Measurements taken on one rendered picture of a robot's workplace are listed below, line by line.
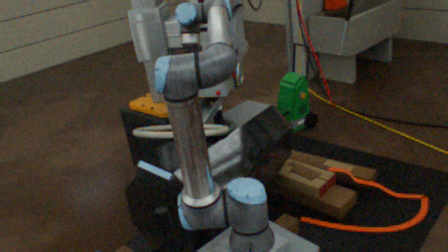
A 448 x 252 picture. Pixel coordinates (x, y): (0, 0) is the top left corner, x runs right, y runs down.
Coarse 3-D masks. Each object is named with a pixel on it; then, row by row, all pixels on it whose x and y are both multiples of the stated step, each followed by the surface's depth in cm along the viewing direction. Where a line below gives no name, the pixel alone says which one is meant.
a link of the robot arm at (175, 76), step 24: (168, 72) 129; (192, 72) 129; (168, 96) 134; (192, 96) 135; (192, 120) 140; (192, 144) 145; (192, 168) 151; (192, 192) 158; (216, 192) 162; (192, 216) 163; (216, 216) 163
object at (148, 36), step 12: (144, 24) 324; (156, 24) 324; (168, 24) 326; (132, 36) 337; (144, 36) 327; (156, 36) 327; (168, 36) 330; (180, 36) 328; (144, 48) 332; (156, 48) 331; (168, 48) 336
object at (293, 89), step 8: (288, 80) 435; (296, 80) 428; (304, 80) 429; (280, 88) 442; (288, 88) 433; (296, 88) 428; (304, 88) 432; (280, 96) 443; (288, 96) 433; (296, 96) 429; (304, 96) 431; (280, 104) 444; (288, 104) 434; (296, 104) 433; (304, 104) 440; (280, 112) 447; (296, 112) 436; (304, 112) 443; (288, 120) 440; (296, 120) 440; (304, 120) 446; (312, 120) 448; (296, 128) 444
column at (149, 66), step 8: (136, 0) 323; (144, 0) 322; (152, 0) 321; (160, 0) 333; (136, 8) 326; (144, 8) 325; (152, 64) 345; (152, 72) 348; (152, 80) 352; (152, 88) 355; (152, 96) 358; (160, 96) 357
